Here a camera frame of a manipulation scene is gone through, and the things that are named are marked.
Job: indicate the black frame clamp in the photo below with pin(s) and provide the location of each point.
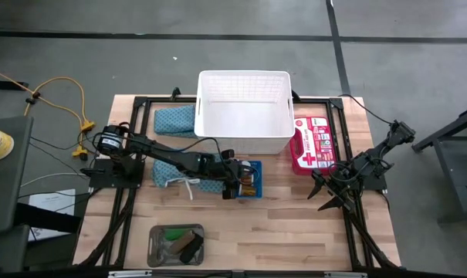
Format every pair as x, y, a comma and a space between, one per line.
296, 95
175, 93

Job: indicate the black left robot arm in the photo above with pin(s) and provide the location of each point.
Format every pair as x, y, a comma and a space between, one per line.
167, 154

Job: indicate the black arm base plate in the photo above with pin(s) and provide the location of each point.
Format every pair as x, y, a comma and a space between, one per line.
102, 179
377, 184

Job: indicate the large white plastic basket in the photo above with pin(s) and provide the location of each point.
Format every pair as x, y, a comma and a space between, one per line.
244, 119

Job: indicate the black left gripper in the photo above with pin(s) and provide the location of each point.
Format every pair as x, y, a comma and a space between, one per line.
229, 173

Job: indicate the black metal stand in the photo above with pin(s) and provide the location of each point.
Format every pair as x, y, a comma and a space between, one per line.
453, 181

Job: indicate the grey side cart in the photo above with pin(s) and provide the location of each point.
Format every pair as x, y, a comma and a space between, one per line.
5, 193

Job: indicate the green bandage roll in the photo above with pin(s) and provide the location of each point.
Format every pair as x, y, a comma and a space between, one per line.
173, 234

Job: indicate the red first aid kit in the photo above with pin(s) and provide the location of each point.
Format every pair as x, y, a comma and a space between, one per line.
310, 146

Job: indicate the white paper sheet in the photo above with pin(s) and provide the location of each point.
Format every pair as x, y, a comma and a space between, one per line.
51, 201

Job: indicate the blue patterned cloth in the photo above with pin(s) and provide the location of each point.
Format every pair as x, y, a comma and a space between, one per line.
173, 121

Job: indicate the blue patterned gown white ties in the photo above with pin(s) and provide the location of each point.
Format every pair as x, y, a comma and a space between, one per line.
167, 173

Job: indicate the black flat floor bar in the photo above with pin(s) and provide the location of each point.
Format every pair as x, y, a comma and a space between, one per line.
9, 85

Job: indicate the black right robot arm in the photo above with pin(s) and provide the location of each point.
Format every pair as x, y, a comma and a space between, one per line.
387, 144

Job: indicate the small blue plastic basket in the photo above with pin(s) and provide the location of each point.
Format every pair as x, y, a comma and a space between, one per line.
259, 170

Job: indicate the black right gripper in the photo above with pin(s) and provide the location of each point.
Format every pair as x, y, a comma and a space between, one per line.
341, 181

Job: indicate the grey plastic tray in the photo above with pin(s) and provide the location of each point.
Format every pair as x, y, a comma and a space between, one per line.
158, 251

